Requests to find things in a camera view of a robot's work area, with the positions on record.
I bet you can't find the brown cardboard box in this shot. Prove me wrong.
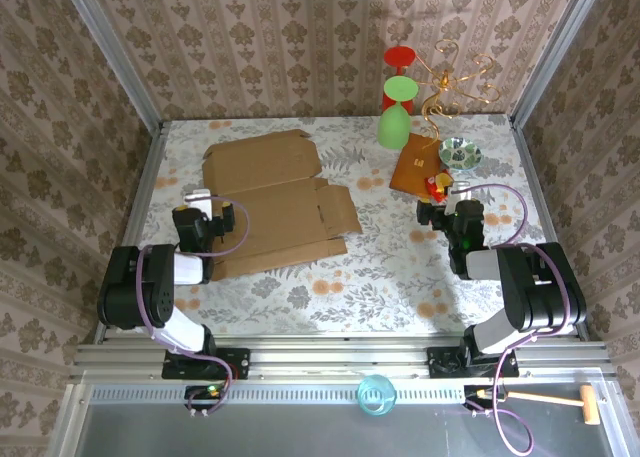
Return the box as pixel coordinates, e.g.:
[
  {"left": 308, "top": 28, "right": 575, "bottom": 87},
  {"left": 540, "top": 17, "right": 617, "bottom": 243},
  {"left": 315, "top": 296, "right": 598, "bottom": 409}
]
[{"left": 201, "top": 129, "right": 364, "bottom": 282}]

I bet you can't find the red yellow snack packet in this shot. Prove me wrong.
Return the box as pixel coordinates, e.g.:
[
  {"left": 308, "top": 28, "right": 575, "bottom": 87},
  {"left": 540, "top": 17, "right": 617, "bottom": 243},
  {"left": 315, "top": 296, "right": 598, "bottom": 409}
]
[{"left": 422, "top": 171, "right": 457, "bottom": 201}]

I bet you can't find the brown wooden board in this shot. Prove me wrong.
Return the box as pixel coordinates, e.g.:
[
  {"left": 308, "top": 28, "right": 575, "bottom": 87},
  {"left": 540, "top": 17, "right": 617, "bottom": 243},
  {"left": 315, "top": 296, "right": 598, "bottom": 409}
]
[{"left": 388, "top": 131, "right": 451, "bottom": 199}]

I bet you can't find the green patterned bowl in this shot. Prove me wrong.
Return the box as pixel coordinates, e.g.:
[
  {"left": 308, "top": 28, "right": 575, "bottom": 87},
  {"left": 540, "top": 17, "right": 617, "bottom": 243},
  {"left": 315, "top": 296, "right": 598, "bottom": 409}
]
[{"left": 437, "top": 135, "right": 483, "bottom": 171}]

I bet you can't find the green plastic goblet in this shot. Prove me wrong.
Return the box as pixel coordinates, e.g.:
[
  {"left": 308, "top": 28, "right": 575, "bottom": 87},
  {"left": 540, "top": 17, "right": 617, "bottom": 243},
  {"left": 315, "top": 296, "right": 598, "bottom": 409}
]
[{"left": 376, "top": 75, "right": 419, "bottom": 152}]

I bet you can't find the red plastic goblet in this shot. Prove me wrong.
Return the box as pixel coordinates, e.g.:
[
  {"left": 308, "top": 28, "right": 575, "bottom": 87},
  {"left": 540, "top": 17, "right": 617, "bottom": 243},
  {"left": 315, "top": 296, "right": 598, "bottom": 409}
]
[{"left": 382, "top": 46, "right": 419, "bottom": 116}]

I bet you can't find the left black connector board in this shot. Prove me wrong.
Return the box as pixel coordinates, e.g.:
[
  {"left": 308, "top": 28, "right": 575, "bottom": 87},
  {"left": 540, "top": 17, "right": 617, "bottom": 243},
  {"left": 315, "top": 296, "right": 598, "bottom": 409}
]
[{"left": 184, "top": 383, "right": 227, "bottom": 411}]

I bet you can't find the black connector board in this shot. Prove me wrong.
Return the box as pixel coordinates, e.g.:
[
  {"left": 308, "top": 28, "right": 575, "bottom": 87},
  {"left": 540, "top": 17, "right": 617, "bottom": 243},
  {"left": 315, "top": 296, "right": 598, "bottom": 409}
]
[
  {"left": 463, "top": 383, "right": 502, "bottom": 411},
  {"left": 184, "top": 383, "right": 227, "bottom": 411}
]

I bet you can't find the right black connector board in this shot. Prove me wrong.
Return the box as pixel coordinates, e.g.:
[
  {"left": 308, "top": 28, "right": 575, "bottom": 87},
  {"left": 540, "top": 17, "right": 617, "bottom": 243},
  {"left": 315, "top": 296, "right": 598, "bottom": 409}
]
[{"left": 463, "top": 383, "right": 502, "bottom": 411}]

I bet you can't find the blue glass cup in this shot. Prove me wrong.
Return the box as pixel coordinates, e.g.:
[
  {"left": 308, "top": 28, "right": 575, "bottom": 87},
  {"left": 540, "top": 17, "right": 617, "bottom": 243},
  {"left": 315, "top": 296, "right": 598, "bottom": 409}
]
[{"left": 355, "top": 374, "right": 398, "bottom": 419}]

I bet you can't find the wooden mallet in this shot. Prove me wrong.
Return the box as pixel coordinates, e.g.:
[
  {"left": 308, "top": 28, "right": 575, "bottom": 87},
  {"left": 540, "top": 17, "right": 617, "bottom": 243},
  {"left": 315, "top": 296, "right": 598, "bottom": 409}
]
[{"left": 503, "top": 384, "right": 600, "bottom": 426}]

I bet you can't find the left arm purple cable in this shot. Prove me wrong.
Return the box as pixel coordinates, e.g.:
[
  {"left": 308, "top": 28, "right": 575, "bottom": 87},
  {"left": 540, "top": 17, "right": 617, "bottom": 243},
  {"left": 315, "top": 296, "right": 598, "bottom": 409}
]
[{"left": 134, "top": 194, "right": 251, "bottom": 419}]

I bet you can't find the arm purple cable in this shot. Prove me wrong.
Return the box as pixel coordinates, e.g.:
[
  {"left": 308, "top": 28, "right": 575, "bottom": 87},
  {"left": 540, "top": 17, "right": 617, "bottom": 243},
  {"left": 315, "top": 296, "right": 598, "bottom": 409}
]
[
  {"left": 462, "top": 182, "right": 574, "bottom": 455},
  {"left": 134, "top": 194, "right": 251, "bottom": 419}
]

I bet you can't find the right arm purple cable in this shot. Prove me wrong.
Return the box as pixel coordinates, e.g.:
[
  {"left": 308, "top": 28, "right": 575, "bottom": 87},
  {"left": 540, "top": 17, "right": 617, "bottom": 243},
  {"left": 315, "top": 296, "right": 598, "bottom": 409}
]
[{"left": 462, "top": 182, "right": 574, "bottom": 455}]

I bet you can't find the gold wire stand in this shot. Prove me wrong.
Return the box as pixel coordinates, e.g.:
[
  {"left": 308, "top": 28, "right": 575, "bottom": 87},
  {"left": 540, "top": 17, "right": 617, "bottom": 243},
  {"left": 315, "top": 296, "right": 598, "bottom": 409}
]
[{"left": 414, "top": 38, "right": 503, "bottom": 153}]

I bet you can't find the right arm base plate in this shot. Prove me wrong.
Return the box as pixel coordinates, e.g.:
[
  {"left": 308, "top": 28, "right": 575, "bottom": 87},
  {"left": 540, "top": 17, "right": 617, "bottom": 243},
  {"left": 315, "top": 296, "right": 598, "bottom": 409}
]
[{"left": 427, "top": 345, "right": 520, "bottom": 380}]

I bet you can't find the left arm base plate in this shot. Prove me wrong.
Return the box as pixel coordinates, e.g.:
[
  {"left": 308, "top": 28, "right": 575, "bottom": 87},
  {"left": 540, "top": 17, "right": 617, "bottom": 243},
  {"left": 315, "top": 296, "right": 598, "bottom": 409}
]
[{"left": 161, "top": 347, "right": 252, "bottom": 381}]

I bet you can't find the aluminium front rail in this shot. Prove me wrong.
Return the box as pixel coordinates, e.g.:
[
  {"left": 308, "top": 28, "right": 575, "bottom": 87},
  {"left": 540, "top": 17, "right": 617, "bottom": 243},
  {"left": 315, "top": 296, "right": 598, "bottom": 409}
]
[{"left": 69, "top": 340, "right": 614, "bottom": 382}]

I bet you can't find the aluminium frame post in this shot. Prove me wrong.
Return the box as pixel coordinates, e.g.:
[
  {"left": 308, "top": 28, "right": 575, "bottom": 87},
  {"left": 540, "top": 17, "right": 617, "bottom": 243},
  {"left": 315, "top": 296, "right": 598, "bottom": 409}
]
[
  {"left": 56, "top": 0, "right": 166, "bottom": 133},
  {"left": 508, "top": 0, "right": 609, "bottom": 126}
]

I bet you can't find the slotted metal cable duct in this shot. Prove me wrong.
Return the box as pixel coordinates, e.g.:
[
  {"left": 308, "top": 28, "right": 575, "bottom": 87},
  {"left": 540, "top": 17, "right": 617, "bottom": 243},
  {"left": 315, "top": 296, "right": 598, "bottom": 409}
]
[{"left": 83, "top": 382, "right": 607, "bottom": 404}]

